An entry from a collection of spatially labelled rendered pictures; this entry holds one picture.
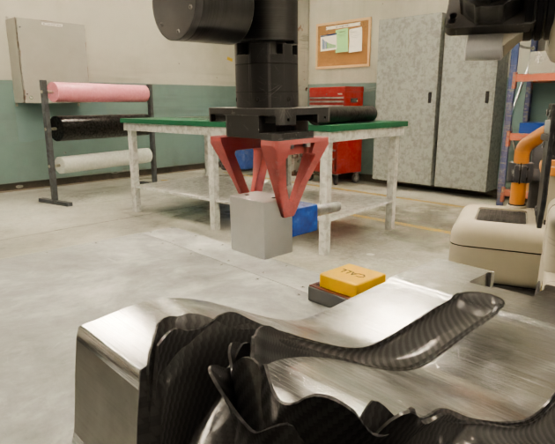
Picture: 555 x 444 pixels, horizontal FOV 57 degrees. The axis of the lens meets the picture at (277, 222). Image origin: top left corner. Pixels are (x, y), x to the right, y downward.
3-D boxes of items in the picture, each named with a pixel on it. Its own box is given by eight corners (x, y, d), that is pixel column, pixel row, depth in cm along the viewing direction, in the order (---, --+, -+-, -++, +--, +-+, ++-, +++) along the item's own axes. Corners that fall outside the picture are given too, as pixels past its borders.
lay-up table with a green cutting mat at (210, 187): (209, 196, 581) (206, 105, 558) (402, 229, 431) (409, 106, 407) (123, 211, 497) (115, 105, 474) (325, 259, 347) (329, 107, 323)
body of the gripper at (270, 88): (279, 132, 42) (278, 36, 40) (207, 127, 49) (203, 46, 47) (332, 128, 46) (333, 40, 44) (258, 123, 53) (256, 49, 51)
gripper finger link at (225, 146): (257, 222, 45) (255, 115, 43) (210, 210, 50) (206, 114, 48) (310, 210, 50) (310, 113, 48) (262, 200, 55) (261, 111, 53)
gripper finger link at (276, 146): (277, 227, 44) (276, 115, 41) (226, 214, 49) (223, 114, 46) (330, 214, 48) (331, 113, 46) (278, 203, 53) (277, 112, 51)
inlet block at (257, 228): (320, 225, 59) (321, 179, 57) (354, 233, 55) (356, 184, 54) (231, 249, 50) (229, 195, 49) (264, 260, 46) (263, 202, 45)
